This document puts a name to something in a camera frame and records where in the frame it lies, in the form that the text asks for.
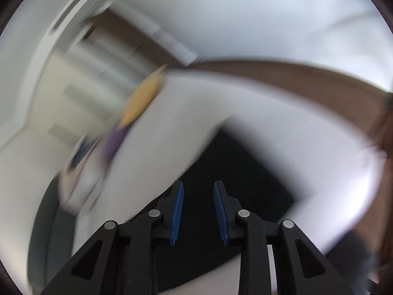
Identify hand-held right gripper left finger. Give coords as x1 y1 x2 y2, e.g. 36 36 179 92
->
40 180 185 295

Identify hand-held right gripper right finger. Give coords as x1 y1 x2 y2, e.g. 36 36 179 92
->
213 180 355 295

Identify white bed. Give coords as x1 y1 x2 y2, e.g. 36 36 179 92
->
71 68 388 295

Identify yellow and purple cloth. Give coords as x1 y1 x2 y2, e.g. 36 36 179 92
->
103 64 168 160

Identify blue and white object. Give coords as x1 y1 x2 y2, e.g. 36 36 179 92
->
68 138 96 170

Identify brown wooden headboard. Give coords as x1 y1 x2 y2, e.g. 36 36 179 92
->
189 58 393 151

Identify ceiling air vent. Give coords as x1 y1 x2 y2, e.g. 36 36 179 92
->
47 0 96 34

